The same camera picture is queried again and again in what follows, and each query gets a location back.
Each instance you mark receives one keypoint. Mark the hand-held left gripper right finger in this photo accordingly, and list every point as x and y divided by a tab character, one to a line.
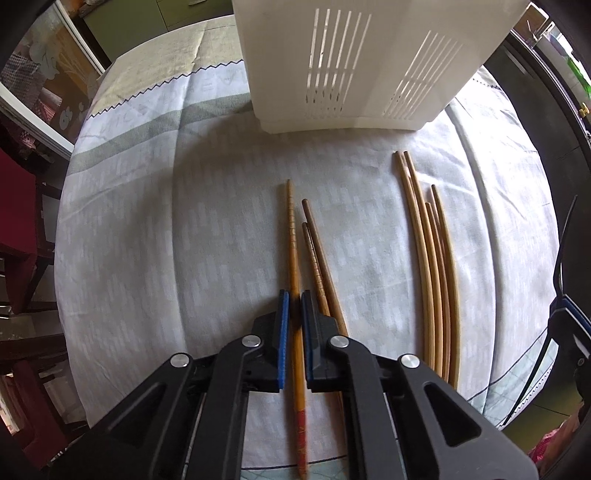
305	341

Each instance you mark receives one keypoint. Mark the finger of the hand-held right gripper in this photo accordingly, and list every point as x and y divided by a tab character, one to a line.
572	332

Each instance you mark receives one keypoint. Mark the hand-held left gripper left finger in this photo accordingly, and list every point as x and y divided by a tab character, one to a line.
282	341

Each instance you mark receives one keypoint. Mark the orange chopstick with red end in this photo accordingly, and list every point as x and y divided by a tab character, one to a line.
292	240

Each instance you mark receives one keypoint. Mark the light bamboo chopstick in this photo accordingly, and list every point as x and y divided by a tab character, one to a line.
432	258
451	258
443	286
419	258

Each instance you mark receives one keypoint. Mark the white slotted plastic basket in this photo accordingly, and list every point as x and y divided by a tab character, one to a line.
286	69

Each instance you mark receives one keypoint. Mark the dark brown chopstick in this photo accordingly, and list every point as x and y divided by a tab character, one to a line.
318	244
314	263

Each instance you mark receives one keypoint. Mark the person's pink floral clothing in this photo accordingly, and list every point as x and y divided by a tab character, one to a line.
554	438

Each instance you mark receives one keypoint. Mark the pale patterned tablecloth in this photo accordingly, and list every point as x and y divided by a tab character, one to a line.
184	230

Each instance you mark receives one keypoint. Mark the dark counter cabinets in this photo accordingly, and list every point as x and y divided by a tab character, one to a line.
531	138

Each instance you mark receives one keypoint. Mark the red wooden chair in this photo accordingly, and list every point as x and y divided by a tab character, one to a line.
27	406
18	207

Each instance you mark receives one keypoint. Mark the printed glass sliding door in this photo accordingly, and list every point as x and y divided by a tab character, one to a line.
46	92

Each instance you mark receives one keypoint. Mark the green lower kitchen cabinets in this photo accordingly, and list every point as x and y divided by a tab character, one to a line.
138	23

